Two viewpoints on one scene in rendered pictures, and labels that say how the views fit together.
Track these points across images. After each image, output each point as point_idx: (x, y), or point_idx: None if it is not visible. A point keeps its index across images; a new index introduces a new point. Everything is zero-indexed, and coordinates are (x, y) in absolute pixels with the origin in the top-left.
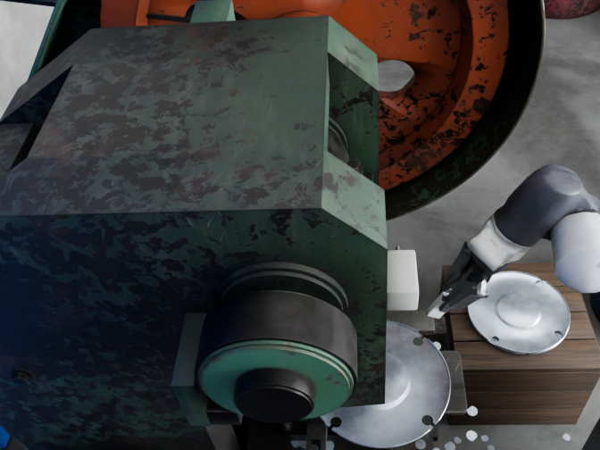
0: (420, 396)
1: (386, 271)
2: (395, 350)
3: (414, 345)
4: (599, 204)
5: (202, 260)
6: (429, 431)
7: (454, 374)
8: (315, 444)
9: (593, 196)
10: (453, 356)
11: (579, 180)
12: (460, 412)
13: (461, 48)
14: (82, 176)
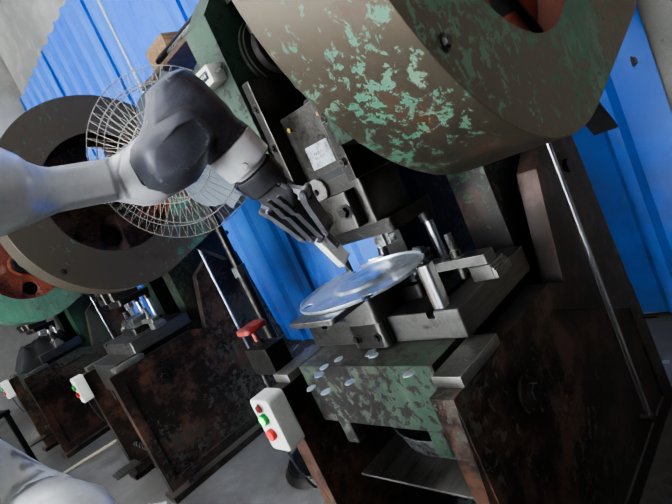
0: (325, 301)
1: (193, 54)
2: (374, 285)
3: (365, 294)
4: (140, 136)
5: None
6: (341, 364)
7: (318, 317)
8: None
9: (148, 130)
10: (331, 316)
11: (149, 89)
12: (292, 321)
13: None
14: None
